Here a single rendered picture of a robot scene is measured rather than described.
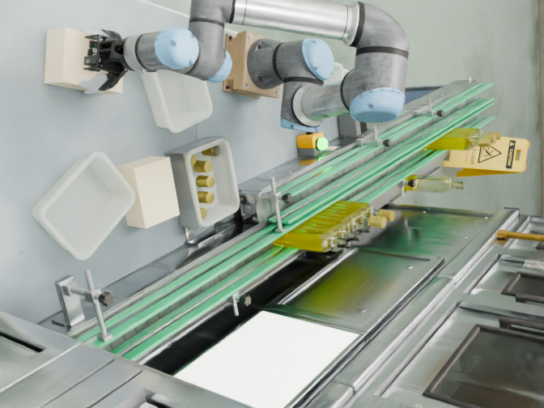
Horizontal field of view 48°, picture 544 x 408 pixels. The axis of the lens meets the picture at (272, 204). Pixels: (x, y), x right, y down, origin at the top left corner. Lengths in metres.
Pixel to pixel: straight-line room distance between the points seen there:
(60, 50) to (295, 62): 0.65
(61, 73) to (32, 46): 0.10
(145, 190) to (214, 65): 0.44
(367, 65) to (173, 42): 0.42
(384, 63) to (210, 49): 0.37
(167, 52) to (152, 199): 0.52
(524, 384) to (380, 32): 0.81
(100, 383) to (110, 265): 0.77
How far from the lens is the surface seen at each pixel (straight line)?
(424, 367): 1.50
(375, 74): 1.34
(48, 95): 1.51
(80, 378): 0.92
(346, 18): 1.36
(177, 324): 1.55
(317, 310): 1.68
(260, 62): 1.82
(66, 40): 1.45
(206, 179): 1.74
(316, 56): 1.73
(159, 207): 1.61
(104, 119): 1.59
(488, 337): 1.61
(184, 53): 1.21
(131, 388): 0.86
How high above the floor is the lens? 2.05
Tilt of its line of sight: 39 degrees down
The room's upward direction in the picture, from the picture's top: 96 degrees clockwise
